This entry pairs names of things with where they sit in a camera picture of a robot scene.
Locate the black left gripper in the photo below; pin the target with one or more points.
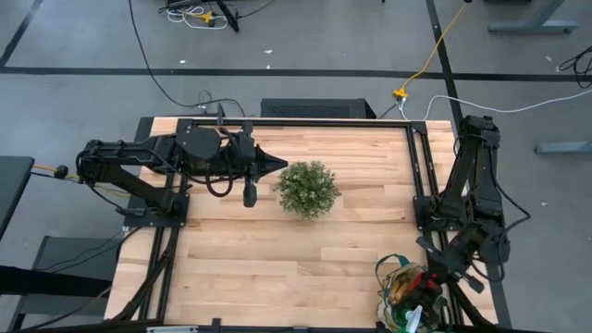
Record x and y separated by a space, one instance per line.
242 155

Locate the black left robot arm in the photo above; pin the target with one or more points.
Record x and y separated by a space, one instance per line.
139 152

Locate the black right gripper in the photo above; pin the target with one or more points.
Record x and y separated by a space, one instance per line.
458 259

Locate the black side panel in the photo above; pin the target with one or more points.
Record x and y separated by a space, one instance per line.
144 127

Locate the green plant in black pot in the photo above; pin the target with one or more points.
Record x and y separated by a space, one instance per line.
307 189

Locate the silver aluminium bracket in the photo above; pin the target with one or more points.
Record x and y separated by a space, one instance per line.
171 329

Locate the black stand leg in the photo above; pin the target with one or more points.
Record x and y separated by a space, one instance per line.
229 16

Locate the grey desk foot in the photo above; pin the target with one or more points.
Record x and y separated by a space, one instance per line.
564 148

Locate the black aluminium table frame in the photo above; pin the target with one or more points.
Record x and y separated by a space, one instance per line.
324 123

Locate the dark grey side stand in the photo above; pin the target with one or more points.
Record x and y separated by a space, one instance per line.
69 259

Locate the black computer case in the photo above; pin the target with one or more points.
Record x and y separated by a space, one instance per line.
314 108

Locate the red black gardening glove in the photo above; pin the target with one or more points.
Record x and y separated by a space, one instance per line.
423 281

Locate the beige green gardening bag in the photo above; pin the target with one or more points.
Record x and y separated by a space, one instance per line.
384 305

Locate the green spray bottle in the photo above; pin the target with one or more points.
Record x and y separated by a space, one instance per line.
409 319

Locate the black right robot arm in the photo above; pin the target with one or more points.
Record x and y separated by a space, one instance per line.
476 185

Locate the black curved bracket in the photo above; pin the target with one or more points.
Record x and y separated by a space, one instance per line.
220 113

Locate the grey desk leg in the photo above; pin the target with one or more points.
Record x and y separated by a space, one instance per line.
532 25

